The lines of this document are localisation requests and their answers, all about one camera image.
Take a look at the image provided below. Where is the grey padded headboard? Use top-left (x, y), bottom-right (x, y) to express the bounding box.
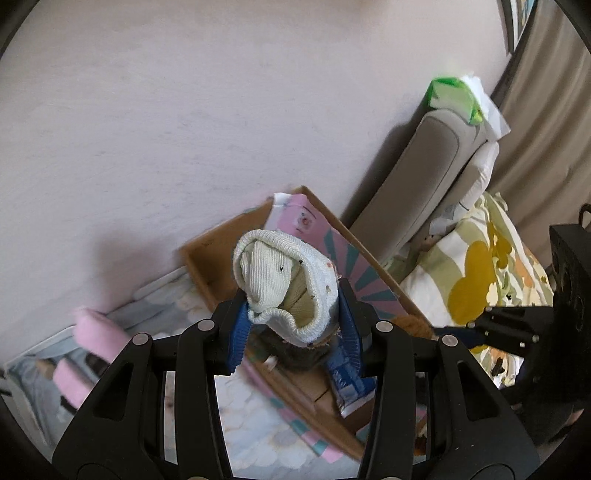
top-left (349, 111), bottom-right (488, 264)

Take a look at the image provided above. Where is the floral quilt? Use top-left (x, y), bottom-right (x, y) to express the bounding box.
top-left (388, 191), bottom-right (555, 388)

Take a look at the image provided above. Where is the green tissue packet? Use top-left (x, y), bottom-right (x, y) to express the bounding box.
top-left (424, 73), bottom-right (511, 139)

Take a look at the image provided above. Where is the picture frame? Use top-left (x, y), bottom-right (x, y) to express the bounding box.
top-left (501, 0), bottom-right (536, 52)

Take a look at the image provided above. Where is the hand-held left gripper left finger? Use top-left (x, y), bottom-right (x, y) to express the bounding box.
top-left (52, 288), bottom-right (254, 480)

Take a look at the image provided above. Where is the white pillow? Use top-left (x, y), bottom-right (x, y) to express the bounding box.
top-left (455, 141), bottom-right (500, 217)

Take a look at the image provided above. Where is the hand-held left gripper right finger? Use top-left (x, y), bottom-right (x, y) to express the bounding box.
top-left (338, 278), bottom-right (541, 480)

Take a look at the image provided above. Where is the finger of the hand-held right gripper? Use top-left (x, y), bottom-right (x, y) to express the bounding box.
top-left (433, 305), bottom-right (555, 359)

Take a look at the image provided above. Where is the pink fluffy sock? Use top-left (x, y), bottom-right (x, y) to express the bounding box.
top-left (71, 307), bottom-right (134, 365)
top-left (52, 359), bottom-right (93, 409)

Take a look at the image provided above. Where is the blue white packet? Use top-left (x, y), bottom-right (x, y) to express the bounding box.
top-left (325, 346), bottom-right (377, 416)

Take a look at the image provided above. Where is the pink patterned cloth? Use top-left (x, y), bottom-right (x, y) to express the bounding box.
top-left (263, 193), bottom-right (402, 319)

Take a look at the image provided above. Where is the light blue printed mat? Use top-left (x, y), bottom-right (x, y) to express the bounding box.
top-left (0, 265), bottom-right (370, 480)

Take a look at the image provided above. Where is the cream dotted sock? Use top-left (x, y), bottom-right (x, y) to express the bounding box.
top-left (232, 229), bottom-right (341, 349)

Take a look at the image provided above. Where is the beige curtain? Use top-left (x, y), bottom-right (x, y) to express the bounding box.
top-left (501, 9), bottom-right (591, 268)

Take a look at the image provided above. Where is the cardboard box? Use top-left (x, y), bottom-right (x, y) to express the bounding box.
top-left (179, 185), bottom-right (435, 462)

